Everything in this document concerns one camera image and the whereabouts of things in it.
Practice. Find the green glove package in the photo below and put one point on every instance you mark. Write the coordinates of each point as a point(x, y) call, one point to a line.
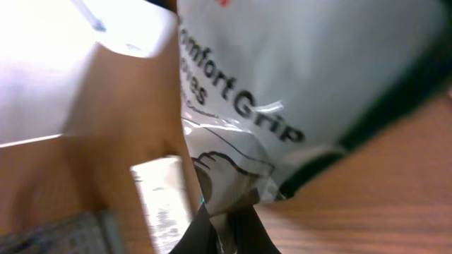
point(275, 92)

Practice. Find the white cream tube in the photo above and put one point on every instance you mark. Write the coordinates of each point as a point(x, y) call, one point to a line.
point(167, 200)

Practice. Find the white barcode scanner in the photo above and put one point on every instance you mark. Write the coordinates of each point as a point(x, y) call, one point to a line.
point(47, 45)

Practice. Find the grey plastic basket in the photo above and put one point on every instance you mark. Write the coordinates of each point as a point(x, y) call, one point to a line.
point(86, 233)

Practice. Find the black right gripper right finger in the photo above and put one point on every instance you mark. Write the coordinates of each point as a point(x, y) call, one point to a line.
point(249, 233)

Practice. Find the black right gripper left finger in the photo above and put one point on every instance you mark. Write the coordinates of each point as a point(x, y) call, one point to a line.
point(199, 238)

